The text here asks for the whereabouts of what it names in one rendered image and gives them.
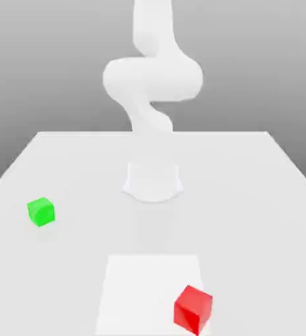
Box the small green cube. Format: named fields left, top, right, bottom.
left=26, top=196, right=56, bottom=228

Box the small red cube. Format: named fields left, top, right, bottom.
left=173, top=284, right=213, bottom=336

